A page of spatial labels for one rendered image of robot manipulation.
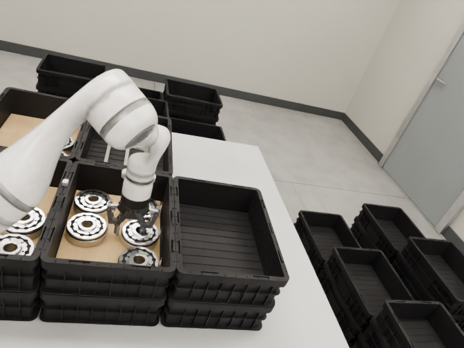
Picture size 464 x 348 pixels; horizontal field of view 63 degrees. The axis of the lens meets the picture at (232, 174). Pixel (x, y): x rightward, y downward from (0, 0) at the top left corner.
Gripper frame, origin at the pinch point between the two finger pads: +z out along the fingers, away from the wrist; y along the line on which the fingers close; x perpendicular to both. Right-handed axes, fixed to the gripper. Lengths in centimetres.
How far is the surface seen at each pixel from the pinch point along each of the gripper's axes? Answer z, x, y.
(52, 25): 51, 326, -94
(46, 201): 2.5, 11.0, -24.0
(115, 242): 2.4, -2.3, -3.1
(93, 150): 2.6, 41.8, -15.7
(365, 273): 47, 38, 123
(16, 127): 3, 49, -43
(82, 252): 2.4, -7.2, -10.9
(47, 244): -7.6, -15.2, -17.6
